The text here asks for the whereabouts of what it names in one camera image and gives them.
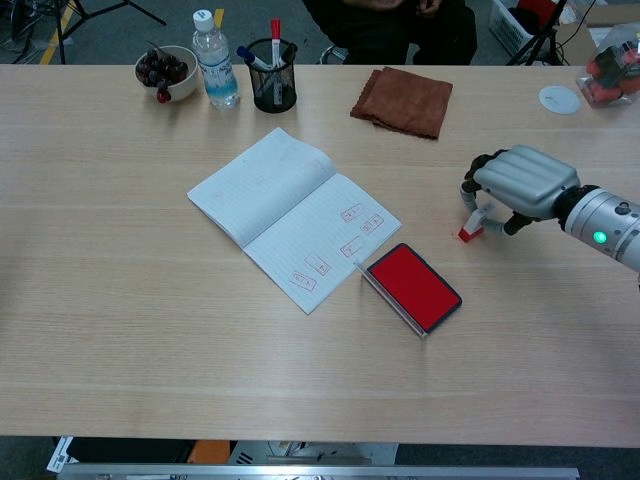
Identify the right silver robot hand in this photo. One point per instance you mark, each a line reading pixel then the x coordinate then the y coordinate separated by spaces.
pixel 525 177

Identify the red and white stamp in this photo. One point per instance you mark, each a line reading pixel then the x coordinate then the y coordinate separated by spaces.
pixel 470 231

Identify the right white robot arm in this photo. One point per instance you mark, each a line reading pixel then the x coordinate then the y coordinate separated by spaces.
pixel 605 225

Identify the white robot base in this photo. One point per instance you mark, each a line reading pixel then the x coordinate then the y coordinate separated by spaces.
pixel 320 452

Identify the open white lined notebook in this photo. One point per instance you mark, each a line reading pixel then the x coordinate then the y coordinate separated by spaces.
pixel 285 215

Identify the white round table grommet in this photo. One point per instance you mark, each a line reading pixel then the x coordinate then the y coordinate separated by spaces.
pixel 560 100

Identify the clear bag of red items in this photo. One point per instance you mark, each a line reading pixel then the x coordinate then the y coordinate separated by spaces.
pixel 610 77

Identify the black light stand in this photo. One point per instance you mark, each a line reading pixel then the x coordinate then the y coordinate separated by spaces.
pixel 540 37

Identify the folded brown cloth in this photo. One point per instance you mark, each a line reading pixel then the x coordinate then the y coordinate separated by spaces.
pixel 405 102

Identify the cardboard box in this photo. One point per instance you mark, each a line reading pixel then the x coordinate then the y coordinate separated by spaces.
pixel 575 42

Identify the white plastic basket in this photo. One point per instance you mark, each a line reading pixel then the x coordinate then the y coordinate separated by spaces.
pixel 510 25

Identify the red ink pad case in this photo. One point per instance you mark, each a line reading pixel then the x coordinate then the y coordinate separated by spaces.
pixel 415 287

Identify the seated person in black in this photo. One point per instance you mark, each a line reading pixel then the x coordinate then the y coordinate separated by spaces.
pixel 390 30

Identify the chrome stool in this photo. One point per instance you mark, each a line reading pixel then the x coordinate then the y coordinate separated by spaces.
pixel 334 54

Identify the black mesh pen holder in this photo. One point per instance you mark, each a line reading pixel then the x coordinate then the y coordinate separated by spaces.
pixel 274 87

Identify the black capped marker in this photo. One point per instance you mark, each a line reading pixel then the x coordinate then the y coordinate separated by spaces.
pixel 288 54

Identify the red capped marker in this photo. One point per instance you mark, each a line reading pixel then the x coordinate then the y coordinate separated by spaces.
pixel 275 35

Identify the blue capped marker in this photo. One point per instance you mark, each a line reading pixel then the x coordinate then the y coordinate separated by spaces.
pixel 252 59

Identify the clear plastic water bottle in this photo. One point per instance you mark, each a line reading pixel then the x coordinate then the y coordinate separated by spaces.
pixel 215 65

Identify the white bowl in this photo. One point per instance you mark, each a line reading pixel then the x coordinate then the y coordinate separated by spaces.
pixel 182 87

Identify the dark grape bunch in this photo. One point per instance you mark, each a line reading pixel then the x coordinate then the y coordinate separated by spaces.
pixel 160 67

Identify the orange box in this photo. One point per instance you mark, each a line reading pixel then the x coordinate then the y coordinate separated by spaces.
pixel 210 451

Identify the black tripod stand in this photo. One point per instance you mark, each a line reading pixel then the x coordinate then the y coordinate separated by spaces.
pixel 80 12

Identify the white paper with code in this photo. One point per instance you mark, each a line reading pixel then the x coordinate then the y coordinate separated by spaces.
pixel 60 455

